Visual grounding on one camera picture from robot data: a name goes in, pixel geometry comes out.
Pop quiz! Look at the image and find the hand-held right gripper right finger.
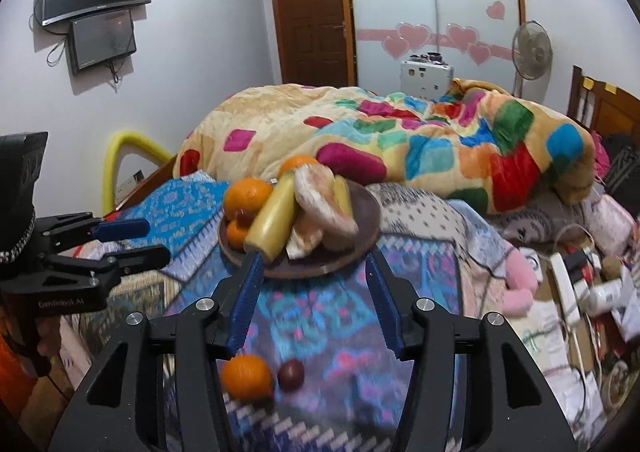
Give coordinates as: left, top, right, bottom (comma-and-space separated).
364, 252, 581, 452

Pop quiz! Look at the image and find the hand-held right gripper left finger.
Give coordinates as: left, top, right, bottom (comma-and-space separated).
47, 249, 266, 452

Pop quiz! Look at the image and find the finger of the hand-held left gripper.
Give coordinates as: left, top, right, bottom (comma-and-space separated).
35, 213, 151, 253
47, 246, 172, 288

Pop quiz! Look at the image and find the small tangerine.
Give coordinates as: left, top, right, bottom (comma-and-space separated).
226, 219, 251, 250
221, 354, 275, 402

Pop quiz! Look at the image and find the brown round plate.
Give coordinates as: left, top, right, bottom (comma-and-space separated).
218, 177, 382, 280

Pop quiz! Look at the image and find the yellow bottle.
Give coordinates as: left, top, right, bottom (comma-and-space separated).
332, 175, 353, 215
243, 171, 297, 263

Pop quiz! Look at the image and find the small peeled pomelo piece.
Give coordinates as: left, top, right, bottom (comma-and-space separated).
286, 217, 323, 260

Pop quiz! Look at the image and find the large orange with sticker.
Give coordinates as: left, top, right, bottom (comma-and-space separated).
222, 177, 275, 224

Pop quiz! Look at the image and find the large peeled pomelo piece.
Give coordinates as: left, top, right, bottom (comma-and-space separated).
293, 165, 360, 252

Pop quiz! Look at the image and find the person's left hand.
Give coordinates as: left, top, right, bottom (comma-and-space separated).
36, 319, 63, 368

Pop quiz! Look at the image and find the yellow foam tube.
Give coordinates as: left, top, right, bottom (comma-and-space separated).
102, 129, 173, 213

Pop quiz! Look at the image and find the blue patterned bed cover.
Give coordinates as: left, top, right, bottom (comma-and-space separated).
65, 169, 506, 452

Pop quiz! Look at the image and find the grey patterned pillow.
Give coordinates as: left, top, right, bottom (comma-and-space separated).
367, 182, 501, 243

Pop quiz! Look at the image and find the pink plush toy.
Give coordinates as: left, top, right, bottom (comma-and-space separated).
502, 247, 541, 315

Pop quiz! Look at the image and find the colourful patchwork blanket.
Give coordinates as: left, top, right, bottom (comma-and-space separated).
177, 78, 598, 215

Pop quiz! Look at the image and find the white power strip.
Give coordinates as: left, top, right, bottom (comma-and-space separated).
549, 252, 581, 328

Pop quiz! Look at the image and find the white storage box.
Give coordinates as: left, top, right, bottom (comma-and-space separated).
400, 59, 455, 100

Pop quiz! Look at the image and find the pink bag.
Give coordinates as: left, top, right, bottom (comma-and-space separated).
590, 195, 638, 258

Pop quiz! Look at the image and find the small round bowl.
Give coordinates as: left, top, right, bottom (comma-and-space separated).
602, 359, 631, 405

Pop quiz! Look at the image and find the black backpack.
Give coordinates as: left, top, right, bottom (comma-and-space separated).
605, 135, 640, 203

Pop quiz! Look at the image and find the brown wooden door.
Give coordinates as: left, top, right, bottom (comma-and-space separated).
270, 0, 357, 88

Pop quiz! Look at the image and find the standing electric fan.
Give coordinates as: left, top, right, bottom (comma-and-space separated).
511, 21, 553, 98

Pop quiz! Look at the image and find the wooden bed headboard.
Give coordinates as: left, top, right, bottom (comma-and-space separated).
567, 65, 640, 143

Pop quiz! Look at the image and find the white wall socket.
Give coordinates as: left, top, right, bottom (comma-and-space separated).
117, 171, 146, 195

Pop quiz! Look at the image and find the small black wall monitor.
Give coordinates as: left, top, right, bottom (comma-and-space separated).
67, 11, 137, 76

